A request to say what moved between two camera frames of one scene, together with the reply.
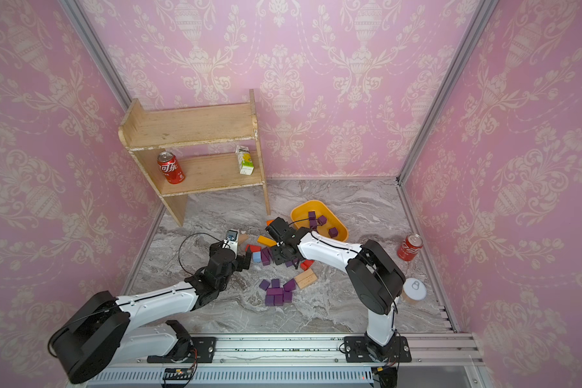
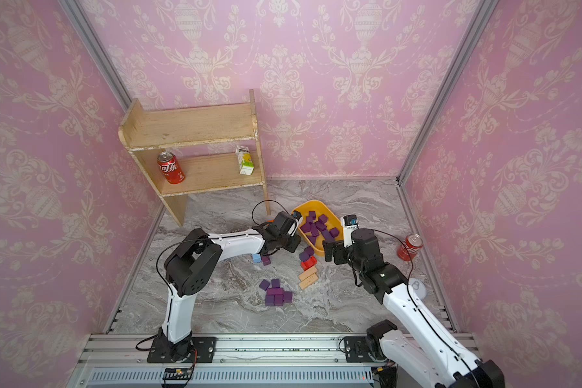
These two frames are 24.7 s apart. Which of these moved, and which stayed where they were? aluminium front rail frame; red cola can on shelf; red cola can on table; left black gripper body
Moved: left black gripper body
Stayed: red cola can on shelf; aluminium front rail frame; red cola can on table
